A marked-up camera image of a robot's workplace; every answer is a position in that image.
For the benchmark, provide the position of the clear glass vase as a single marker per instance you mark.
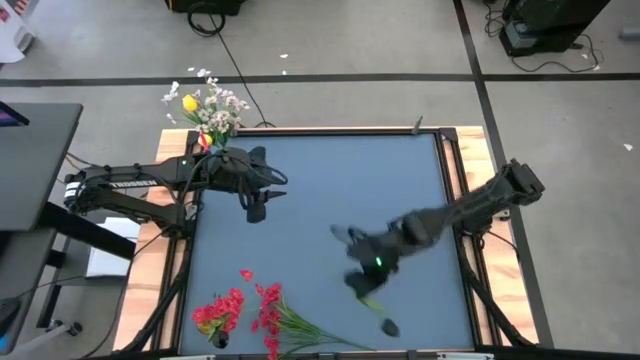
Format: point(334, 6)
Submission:
point(226, 142)

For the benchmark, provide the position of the desk monitor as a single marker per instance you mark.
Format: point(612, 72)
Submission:
point(10, 116)

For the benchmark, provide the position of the black floor box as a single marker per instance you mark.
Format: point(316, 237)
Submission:
point(205, 5)

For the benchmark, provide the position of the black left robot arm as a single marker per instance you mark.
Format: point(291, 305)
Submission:
point(135, 184)

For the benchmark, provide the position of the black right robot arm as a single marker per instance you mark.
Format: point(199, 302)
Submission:
point(475, 210)

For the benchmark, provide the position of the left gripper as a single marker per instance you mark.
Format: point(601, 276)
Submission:
point(255, 175)

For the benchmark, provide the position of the black caster wheel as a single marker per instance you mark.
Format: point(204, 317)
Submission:
point(75, 328)

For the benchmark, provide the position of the loose red flower head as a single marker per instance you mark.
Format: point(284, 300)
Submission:
point(246, 275)

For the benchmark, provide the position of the red flower bunch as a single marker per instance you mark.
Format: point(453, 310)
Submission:
point(272, 320)
point(220, 310)

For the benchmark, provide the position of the gray floor object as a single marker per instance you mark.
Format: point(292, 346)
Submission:
point(630, 33)

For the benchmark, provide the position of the black frame strut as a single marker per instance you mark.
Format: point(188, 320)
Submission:
point(165, 300)
point(492, 310)

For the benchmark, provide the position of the white edge bracket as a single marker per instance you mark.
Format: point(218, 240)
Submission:
point(465, 356)
point(187, 357)

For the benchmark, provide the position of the dark gray desk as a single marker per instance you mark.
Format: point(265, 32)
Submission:
point(20, 280)

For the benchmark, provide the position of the wooden table board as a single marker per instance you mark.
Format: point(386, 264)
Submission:
point(480, 150)

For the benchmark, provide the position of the black desk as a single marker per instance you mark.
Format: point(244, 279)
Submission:
point(35, 165)

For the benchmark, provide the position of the black table clamp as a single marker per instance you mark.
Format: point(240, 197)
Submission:
point(417, 125)

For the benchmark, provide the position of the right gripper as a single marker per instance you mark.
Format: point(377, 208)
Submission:
point(375, 252)

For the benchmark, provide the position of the pink tag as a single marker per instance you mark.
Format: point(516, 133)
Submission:
point(202, 140)

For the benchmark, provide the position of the white box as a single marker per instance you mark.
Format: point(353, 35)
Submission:
point(112, 255)

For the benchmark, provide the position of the black table frame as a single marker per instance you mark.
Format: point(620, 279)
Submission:
point(446, 165)

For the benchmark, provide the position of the black desk base frame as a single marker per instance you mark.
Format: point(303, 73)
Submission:
point(95, 237)

